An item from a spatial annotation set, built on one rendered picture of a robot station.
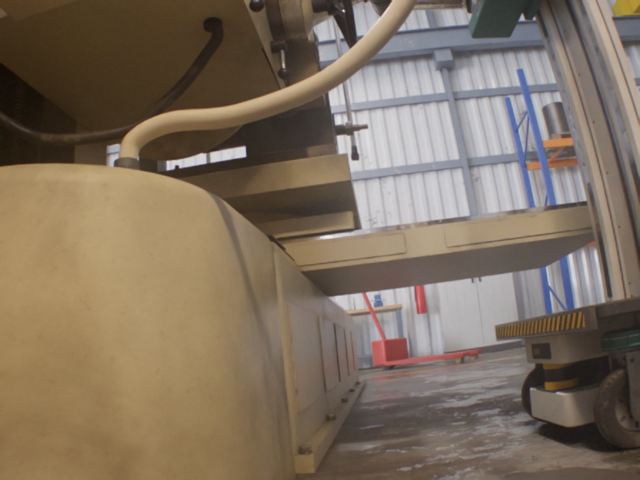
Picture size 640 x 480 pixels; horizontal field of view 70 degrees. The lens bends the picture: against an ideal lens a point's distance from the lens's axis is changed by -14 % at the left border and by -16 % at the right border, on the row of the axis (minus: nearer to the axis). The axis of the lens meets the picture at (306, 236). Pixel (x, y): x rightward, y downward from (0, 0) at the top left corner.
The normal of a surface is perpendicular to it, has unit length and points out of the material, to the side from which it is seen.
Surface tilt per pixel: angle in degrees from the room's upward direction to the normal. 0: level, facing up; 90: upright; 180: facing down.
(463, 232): 90
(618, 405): 91
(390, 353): 90
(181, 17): 180
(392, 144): 90
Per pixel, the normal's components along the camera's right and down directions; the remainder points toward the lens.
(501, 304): -0.14, -0.21
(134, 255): 0.63, -0.23
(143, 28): 0.10, 0.97
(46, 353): 0.29, -0.24
